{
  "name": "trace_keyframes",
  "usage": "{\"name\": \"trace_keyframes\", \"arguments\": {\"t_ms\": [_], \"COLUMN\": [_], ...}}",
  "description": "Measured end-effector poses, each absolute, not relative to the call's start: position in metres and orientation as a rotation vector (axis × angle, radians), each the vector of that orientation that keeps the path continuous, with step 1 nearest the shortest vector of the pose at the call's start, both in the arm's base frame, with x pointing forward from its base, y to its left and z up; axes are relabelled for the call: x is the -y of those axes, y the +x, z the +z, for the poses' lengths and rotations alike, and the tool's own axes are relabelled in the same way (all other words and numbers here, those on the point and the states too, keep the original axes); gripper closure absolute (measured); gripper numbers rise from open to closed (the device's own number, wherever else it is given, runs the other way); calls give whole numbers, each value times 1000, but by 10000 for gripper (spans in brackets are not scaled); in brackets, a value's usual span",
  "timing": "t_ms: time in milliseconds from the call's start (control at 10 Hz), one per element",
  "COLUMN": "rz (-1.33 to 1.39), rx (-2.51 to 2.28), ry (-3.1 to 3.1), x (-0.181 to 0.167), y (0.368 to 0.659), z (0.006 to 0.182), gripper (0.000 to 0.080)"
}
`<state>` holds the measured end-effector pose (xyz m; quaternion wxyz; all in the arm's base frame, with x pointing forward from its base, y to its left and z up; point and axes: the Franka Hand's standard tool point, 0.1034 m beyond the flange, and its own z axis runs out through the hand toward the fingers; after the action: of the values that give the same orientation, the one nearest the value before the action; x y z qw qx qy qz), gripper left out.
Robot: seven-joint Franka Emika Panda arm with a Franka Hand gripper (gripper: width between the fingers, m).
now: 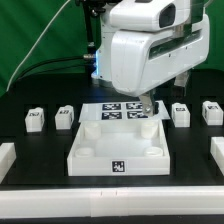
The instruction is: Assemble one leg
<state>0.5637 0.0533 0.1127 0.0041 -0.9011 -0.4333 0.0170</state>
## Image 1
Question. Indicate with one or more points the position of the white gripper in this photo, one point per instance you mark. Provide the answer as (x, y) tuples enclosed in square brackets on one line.
[(142, 61)]

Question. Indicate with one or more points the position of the white square tabletop tray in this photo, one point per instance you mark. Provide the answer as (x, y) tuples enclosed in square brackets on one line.
[(119, 148)]

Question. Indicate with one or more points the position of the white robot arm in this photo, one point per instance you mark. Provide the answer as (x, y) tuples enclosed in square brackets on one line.
[(188, 13)]

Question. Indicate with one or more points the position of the white sheet with AprilTags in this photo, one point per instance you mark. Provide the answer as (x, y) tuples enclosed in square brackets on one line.
[(119, 111)]

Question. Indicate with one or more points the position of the white front obstacle bar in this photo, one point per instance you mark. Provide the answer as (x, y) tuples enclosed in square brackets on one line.
[(102, 202)]

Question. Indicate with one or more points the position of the white left obstacle block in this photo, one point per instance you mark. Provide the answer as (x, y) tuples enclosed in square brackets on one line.
[(7, 158)]

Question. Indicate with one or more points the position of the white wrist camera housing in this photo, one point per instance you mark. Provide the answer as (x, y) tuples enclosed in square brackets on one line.
[(143, 15)]

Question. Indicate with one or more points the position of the black camera stand pole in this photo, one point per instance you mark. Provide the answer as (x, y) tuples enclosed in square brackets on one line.
[(91, 9)]

